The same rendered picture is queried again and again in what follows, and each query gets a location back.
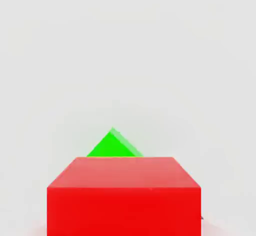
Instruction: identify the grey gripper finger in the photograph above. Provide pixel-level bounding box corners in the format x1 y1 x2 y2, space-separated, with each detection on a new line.
200 215 215 236

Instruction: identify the small red cube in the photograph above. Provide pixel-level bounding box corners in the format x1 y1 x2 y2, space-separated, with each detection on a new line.
46 156 202 236

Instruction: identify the small green cube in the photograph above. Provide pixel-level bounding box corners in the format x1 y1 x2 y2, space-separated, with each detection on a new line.
86 127 144 158

